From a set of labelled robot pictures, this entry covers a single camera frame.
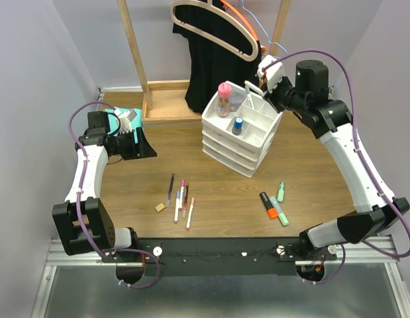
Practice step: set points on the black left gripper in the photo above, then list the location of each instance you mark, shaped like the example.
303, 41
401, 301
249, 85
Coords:
142, 149

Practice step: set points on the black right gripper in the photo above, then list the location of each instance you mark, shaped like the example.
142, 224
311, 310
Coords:
271, 95

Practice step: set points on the grey capped white marker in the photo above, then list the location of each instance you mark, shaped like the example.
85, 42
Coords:
251, 87

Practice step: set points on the clear round clip jar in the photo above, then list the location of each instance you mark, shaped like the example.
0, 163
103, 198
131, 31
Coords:
235, 100

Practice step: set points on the blue grey glue stick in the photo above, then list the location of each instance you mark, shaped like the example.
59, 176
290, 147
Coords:
237, 126

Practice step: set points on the pink capped white marker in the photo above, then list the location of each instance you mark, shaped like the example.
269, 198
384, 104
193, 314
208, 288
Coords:
181, 195

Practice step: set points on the pink capped clear bottle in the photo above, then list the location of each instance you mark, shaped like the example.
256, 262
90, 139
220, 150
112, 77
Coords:
223, 106

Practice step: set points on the blue capped white marker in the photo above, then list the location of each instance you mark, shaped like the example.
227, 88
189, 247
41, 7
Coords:
177, 207

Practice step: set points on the red clear pen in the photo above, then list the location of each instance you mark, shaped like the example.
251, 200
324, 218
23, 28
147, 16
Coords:
185, 199

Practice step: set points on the peach capped white marker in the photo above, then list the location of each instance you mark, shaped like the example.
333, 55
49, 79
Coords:
190, 213

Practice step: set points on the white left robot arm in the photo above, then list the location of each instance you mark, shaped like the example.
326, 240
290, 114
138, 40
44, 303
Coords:
82, 220

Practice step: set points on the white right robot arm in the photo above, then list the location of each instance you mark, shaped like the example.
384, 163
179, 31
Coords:
376, 207

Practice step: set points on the teal folded cloth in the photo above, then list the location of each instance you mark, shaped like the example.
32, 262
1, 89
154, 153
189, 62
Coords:
113, 122

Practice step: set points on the orange plastic hanger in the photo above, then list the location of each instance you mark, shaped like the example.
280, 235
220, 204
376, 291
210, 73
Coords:
227, 5

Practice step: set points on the white drawer organizer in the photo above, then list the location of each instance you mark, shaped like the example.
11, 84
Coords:
243, 153

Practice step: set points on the wooden clothes rack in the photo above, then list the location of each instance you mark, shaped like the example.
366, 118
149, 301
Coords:
162, 103

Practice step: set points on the small tan eraser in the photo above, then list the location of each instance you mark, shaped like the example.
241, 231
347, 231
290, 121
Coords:
160, 207

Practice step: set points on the black hanging garment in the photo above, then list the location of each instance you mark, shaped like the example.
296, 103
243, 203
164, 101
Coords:
210, 63

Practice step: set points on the small green highlighter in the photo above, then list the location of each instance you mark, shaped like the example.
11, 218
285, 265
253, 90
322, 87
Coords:
281, 192

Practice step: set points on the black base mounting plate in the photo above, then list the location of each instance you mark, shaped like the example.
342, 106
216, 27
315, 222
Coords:
159, 257

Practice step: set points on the beige wooden hanger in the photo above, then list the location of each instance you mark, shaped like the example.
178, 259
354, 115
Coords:
209, 6

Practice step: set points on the black orange highlighter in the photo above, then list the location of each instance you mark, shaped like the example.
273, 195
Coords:
271, 211

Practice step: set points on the grey green highlighter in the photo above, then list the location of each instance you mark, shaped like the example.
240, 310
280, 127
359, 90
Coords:
278, 208

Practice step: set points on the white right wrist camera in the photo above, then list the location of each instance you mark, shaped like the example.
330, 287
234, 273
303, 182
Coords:
269, 79

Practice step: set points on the blue wire hanger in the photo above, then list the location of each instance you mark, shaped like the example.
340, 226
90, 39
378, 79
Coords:
275, 39

